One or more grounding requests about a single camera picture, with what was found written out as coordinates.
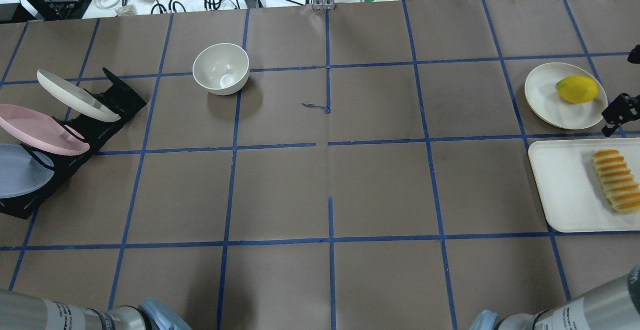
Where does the blue plate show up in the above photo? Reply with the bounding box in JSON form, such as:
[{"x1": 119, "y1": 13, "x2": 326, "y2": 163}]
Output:
[{"x1": 0, "y1": 144, "x2": 54, "y2": 198}]

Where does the yellow lemon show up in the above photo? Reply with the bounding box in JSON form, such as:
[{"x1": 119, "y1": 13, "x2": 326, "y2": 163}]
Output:
[{"x1": 555, "y1": 75, "x2": 599, "y2": 104}]

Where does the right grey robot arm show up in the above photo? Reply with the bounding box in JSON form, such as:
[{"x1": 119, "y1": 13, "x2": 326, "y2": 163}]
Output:
[{"x1": 471, "y1": 62, "x2": 639, "y2": 329}]

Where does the cream plate with lemon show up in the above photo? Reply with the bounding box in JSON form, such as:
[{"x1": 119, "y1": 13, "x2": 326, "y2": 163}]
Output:
[{"x1": 525, "y1": 62, "x2": 609, "y2": 130}]

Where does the cream bowl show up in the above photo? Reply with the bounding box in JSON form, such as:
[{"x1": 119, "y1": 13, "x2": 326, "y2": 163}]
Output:
[{"x1": 192, "y1": 43, "x2": 250, "y2": 96}]

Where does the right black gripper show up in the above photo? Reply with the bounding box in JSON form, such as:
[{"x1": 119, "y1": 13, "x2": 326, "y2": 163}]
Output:
[{"x1": 601, "y1": 45, "x2": 640, "y2": 137}]

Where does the pink plate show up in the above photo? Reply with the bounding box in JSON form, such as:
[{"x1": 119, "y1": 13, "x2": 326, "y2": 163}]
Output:
[{"x1": 0, "y1": 104, "x2": 90, "y2": 156}]

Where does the black dish rack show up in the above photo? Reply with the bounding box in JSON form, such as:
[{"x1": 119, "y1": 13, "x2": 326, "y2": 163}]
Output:
[{"x1": 1, "y1": 68, "x2": 146, "y2": 219}]

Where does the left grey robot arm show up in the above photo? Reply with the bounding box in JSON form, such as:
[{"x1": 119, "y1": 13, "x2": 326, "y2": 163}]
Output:
[{"x1": 0, "y1": 290, "x2": 190, "y2": 329}]

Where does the cream rectangular tray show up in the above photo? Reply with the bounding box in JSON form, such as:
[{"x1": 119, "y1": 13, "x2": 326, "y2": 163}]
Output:
[{"x1": 528, "y1": 138, "x2": 640, "y2": 233}]

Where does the cream plate in rack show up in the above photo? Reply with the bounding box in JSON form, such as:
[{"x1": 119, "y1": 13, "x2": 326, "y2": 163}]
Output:
[{"x1": 36, "y1": 70, "x2": 121, "y2": 123}]

